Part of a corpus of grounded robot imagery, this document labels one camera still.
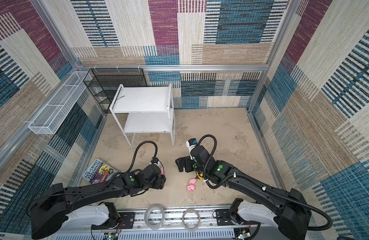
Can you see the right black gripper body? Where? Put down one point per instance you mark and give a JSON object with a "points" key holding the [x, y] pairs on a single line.
{"points": [[195, 166]]}

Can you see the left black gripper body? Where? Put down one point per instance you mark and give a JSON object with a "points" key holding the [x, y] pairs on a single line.
{"points": [[158, 183]]}

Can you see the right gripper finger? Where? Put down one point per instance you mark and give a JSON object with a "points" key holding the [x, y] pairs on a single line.
{"points": [[180, 161], [184, 168]]}

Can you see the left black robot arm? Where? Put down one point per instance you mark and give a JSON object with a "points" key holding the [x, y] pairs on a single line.
{"points": [[48, 212]]}

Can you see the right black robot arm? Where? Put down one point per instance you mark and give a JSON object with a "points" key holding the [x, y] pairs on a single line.
{"points": [[291, 214]]}

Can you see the white two-tier shelf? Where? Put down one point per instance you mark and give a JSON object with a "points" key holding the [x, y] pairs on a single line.
{"points": [[144, 110]]}

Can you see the yellow blue pokemon toy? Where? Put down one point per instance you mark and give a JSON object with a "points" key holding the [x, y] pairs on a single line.
{"points": [[199, 175]]}

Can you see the clear tape roll left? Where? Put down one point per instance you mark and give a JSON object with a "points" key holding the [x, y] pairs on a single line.
{"points": [[154, 217]]}

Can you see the clear tape roll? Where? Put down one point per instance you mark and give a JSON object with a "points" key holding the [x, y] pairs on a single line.
{"points": [[191, 220], [154, 217]]}

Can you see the clear tape roll right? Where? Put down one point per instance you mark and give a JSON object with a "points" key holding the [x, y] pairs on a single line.
{"points": [[191, 220]]}

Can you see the colourful children's book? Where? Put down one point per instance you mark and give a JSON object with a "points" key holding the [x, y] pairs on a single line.
{"points": [[98, 172]]}

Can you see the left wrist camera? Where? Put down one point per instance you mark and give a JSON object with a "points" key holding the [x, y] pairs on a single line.
{"points": [[155, 161]]}

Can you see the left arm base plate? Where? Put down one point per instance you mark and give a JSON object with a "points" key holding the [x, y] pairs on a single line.
{"points": [[122, 220]]}

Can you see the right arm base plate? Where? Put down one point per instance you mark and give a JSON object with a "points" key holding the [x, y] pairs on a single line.
{"points": [[223, 219]]}

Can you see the black wire mesh rack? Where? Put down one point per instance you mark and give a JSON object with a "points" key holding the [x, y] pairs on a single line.
{"points": [[103, 83]]}

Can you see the white wire mesh basket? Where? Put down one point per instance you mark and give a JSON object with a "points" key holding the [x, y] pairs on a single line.
{"points": [[53, 114]]}

